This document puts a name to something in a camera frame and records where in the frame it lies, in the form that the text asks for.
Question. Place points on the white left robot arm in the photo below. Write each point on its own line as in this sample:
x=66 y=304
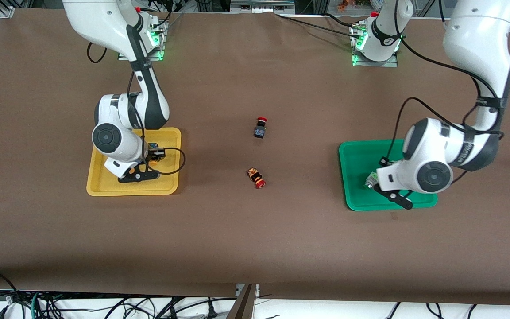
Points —
x=432 y=159

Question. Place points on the brown table cover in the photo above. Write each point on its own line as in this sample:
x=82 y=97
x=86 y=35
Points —
x=255 y=243

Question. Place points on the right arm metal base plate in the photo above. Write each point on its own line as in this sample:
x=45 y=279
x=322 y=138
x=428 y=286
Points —
x=160 y=55

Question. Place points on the green plastic tray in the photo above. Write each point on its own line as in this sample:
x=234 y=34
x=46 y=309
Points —
x=357 y=168

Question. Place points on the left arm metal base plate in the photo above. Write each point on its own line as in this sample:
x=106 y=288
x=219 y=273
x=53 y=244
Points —
x=390 y=64

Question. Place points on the dark table support beam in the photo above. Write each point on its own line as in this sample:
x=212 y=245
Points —
x=244 y=305

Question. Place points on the red button black body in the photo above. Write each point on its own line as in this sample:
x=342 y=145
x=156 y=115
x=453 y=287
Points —
x=260 y=130

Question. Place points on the green push button switch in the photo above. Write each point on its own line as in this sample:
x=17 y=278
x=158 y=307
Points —
x=371 y=179

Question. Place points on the red button orange body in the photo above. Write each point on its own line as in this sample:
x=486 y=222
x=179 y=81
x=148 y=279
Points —
x=255 y=175

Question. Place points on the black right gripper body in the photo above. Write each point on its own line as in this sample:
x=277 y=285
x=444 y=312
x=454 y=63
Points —
x=151 y=154

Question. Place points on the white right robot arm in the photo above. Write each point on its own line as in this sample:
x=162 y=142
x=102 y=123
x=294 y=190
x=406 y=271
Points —
x=113 y=137

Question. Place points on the yellow plastic tray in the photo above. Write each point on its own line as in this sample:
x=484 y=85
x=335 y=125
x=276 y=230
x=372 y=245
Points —
x=168 y=184

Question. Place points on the grey aluminium rail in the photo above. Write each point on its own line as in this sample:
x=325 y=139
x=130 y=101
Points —
x=261 y=5

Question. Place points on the orange background objects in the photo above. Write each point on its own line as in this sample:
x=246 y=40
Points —
x=352 y=3

